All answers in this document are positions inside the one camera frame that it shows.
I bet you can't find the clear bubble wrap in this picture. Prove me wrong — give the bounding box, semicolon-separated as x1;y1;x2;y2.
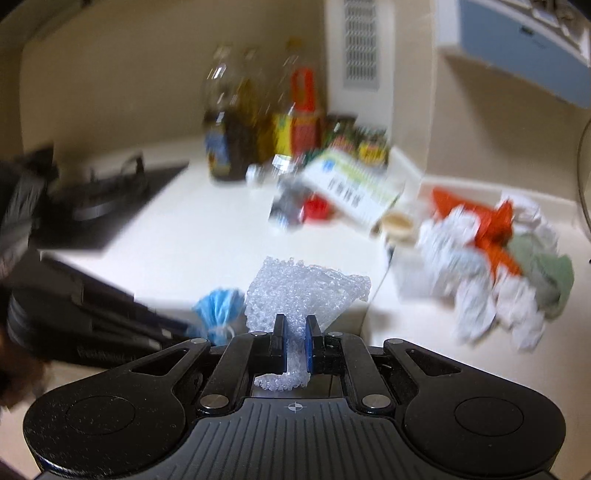
245;257;372;392

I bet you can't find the blue face mask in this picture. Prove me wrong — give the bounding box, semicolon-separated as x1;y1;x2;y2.
186;288;245;346

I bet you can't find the red small cup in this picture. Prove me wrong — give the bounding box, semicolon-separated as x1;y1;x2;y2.
301;195;332;222

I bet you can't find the beige paper cup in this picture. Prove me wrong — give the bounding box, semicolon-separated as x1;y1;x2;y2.
380;211;414;241

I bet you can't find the crushed plastic water bottle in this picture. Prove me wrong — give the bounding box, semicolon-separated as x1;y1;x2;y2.
269;176;312;230

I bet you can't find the white green paper box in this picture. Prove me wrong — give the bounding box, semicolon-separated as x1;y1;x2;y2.
300;149;405;231

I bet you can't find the white paper pile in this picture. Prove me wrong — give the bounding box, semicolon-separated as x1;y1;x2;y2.
418;207;545;351

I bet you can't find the green tissue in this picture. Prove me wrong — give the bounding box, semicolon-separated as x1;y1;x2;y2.
507;234;575;319

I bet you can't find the black gas stove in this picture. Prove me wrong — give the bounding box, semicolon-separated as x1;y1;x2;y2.
29;153;188;251

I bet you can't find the sauce jar green lid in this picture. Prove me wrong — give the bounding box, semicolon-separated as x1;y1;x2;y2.
324;113;356;154

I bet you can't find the oil bottle red yellow label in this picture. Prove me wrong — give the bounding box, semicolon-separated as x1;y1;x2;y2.
273;37;324;161

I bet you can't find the dark oil bottle blue label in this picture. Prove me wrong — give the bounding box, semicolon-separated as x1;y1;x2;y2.
202;44;247;182

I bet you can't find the white vent column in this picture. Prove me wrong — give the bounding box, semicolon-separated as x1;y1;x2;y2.
324;0;394;136

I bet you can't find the glass pot lid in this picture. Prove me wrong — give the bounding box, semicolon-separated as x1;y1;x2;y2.
576;120;591;233

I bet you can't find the blue white wall appliance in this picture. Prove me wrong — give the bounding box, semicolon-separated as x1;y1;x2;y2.
434;1;590;109

